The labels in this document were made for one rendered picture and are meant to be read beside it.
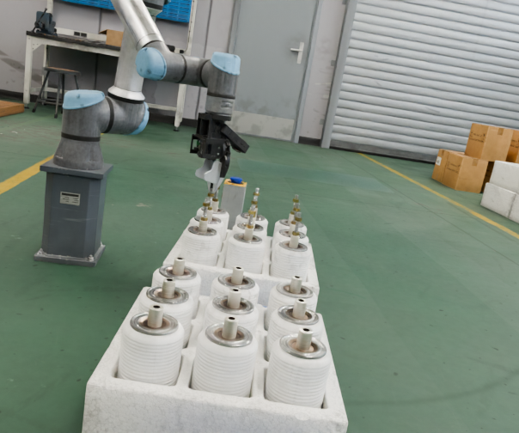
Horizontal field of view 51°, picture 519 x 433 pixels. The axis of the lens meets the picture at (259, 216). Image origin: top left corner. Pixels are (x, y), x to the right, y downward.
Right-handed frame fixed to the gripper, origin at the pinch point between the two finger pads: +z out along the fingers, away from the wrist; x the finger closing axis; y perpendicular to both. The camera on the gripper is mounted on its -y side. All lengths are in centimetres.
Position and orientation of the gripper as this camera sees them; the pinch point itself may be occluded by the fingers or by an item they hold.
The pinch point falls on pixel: (214, 187)
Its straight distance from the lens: 148.6
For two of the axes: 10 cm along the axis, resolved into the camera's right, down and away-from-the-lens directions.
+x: 6.0, 2.9, -7.5
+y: -7.8, 0.3, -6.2
